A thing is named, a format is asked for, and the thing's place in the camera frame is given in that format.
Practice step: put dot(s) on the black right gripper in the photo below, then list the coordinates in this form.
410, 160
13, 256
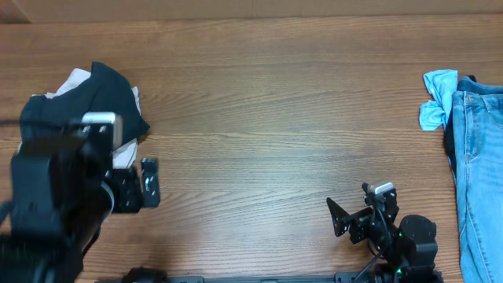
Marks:
359, 220

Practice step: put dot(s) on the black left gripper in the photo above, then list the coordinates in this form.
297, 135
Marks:
131, 193

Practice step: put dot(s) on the black Nike t-shirt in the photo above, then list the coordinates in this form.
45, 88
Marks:
104, 91

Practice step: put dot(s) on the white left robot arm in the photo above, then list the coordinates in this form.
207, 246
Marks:
64, 188

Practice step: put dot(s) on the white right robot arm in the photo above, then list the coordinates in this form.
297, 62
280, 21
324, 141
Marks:
401, 254

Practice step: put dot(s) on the folded white beige pants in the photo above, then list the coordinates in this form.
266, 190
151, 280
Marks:
125, 155

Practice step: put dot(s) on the light blue crumpled cloth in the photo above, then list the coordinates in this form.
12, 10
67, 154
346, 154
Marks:
440, 84

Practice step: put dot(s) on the blue denim jeans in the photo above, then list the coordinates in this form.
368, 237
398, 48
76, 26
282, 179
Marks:
476, 134

